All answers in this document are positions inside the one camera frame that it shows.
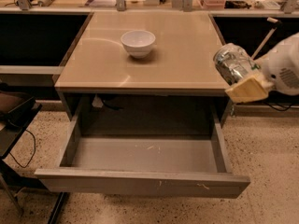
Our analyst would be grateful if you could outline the tan top cabinet desk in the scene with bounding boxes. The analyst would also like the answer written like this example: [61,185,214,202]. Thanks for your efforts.
[55,10,228,117]

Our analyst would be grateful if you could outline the white ceramic bowl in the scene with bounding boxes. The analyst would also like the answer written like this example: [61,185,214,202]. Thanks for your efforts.
[121,30,156,59]

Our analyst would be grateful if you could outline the black tray stand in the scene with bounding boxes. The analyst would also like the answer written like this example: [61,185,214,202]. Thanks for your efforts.
[0,89,46,216]

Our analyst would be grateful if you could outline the black cable on floor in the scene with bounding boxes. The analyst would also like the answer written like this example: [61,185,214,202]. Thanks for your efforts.
[8,128,37,169]

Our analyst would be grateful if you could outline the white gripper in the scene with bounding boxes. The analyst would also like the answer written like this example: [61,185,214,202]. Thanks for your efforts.
[224,33,299,104]

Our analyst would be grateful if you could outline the open grey top drawer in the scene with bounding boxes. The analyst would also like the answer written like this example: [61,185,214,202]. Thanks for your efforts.
[36,104,250,198]

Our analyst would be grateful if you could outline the white-handled stick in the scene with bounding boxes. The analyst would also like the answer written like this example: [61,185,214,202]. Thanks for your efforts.
[251,17,282,60]

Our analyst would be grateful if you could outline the crushed 7up can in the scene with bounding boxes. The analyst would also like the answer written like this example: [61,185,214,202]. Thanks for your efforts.
[213,43,260,85]

